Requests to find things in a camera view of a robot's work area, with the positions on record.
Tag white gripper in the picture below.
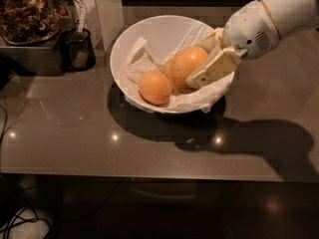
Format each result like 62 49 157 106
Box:
186 0 280 89

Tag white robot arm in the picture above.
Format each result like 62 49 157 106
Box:
186 0 319 89

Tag back yellowish orange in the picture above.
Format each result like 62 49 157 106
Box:
161 59 171 77

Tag white bowl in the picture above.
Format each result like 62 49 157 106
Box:
110 14 236 115

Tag white paper napkin liner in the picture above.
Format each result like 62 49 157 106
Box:
120 21 235 114

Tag white pillar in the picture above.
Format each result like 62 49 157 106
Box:
83 0 124 49

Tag black mesh cup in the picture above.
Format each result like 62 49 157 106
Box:
61 29 96 72

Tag white scoop in cup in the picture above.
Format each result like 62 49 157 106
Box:
70 0 87 43

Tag glass jar of nuts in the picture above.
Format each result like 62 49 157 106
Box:
0 0 72 46

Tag black cables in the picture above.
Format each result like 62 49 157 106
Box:
0 87 63 239

